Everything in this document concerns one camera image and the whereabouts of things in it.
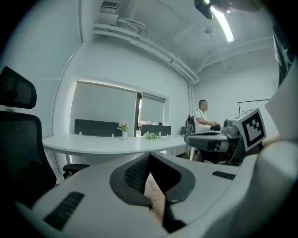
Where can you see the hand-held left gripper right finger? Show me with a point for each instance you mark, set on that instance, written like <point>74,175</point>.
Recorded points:
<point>209,197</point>

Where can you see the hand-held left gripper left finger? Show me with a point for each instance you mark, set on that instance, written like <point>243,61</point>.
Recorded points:
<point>93,209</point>

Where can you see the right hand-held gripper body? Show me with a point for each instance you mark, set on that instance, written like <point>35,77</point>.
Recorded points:
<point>252,130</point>

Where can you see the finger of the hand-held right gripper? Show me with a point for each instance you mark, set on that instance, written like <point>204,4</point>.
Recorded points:
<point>205,140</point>

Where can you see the white vase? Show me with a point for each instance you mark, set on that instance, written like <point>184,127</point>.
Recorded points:
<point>125,136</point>

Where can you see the pink flowers bouquet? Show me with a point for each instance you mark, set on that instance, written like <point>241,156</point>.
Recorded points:
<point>123,126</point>

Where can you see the person's right forearm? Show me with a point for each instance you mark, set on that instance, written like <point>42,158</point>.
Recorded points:
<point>271,139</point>

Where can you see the faded brown flower bunch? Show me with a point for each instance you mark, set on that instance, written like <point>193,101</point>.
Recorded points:
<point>157,137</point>

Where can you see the white and green flower bunch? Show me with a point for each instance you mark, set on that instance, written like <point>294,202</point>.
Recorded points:
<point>148,135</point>

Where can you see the narrow grey roller blind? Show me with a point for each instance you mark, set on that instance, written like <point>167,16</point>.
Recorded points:
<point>152,109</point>

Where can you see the white table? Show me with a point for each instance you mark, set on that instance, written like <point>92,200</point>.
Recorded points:
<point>97,144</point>

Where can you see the black mesh office chair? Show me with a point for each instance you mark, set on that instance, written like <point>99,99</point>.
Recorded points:
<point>21,144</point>

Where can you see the wide grey roller blind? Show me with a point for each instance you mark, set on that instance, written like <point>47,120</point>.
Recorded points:
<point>104,109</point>

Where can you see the round ceiling smoke detector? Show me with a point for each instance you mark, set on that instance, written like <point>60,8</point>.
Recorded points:
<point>208,30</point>

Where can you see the white ceiling pipes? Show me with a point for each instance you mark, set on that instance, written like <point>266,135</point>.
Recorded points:
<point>149,45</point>

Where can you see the long ceiling light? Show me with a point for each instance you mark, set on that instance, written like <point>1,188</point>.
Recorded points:
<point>224,23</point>

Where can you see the ceiling air vent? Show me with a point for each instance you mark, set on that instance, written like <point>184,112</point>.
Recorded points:
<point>110,4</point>

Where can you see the whiteboard with black frame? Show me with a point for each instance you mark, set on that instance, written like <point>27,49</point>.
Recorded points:
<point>251,105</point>

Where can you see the black window frame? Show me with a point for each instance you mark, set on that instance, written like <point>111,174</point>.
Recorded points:
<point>138,111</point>

